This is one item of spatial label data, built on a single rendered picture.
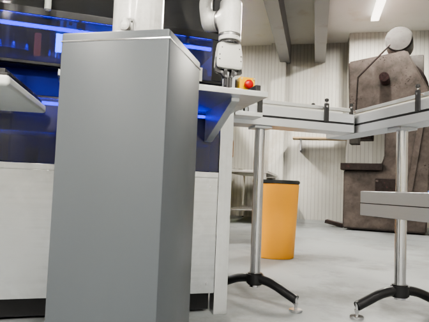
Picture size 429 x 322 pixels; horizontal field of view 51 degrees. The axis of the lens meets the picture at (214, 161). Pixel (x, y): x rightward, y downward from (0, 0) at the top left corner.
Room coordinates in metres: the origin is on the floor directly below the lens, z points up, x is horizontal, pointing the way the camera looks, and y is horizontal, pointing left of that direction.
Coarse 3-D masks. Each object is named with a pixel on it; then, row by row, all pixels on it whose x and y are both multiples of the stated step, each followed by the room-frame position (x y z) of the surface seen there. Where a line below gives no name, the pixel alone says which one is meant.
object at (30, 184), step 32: (0, 192) 1.67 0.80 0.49; (32, 192) 1.70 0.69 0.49; (0, 224) 1.67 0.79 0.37; (32, 224) 1.71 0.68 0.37; (0, 256) 1.68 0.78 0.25; (32, 256) 1.71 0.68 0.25; (192, 256) 1.89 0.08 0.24; (0, 288) 1.68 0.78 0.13; (32, 288) 1.71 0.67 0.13; (192, 288) 1.89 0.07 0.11
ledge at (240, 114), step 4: (236, 112) 1.94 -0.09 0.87; (240, 112) 1.94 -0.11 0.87; (244, 112) 1.95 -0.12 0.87; (248, 112) 1.96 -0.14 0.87; (252, 112) 1.96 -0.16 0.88; (256, 112) 1.97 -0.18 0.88; (260, 112) 1.97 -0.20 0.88; (236, 116) 1.99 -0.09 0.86; (240, 116) 1.99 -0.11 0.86; (244, 116) 1.98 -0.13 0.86; (248, 116) 1.98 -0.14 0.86; (252, 116) 1.97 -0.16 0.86; (256, 116) 1.97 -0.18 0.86; (260, 116) 1.97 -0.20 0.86
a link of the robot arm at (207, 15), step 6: (204, 0) 1.60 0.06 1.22; (210, 0) 1.62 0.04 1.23; (204, 6) 1.61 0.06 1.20; (210, 6) 1.64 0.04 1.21; (204, 12) 1.62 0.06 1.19; (210, 12) 1.64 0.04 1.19; (204, 18) 1.63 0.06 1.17; (210, 18) 1.63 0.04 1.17; (204, 24) 1.64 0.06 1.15; (210, 24) 1.64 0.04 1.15; (204, 30) 1.67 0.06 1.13; (210, 30) 1.66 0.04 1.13; (216, 30) 1.65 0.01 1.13
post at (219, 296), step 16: (224, 128) 1.92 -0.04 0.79; (224, 144) 1.92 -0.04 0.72; (224, 160) 1.93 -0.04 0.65; (224, 176) 1.93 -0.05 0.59; (224, 192) 1.93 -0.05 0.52; (224, 208) 1.93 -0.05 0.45; (224, 224) 1.93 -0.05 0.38; (224, 240) 1.93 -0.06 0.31; (224, 256) 1.93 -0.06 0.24; (224, 272) 1.93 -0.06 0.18; (224, 288) 1.93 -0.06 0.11; (224, 304) 1.93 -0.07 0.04
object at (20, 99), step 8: (0, 80) 1.13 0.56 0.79; (8, 80) 1.14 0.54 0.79; (0, 88) 1.17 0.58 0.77; (8, 88) 1.17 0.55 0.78; (16, 88) 1.20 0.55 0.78; (0, 96) 1.29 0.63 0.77; (8, 96) 1.28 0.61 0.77; (16, 96) 1.28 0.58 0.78; (24, 96) 1.30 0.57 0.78; (32, 96) 1.37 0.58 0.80; (0, 104) 1.42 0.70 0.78; (8, 104) 1.42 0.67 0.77; (16, 104) 1.41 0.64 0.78; (24, 104) 1.40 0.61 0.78; (32, 104) 1.40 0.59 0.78; (40, 104) 1.49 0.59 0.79; (40, 112) 1.56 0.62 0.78
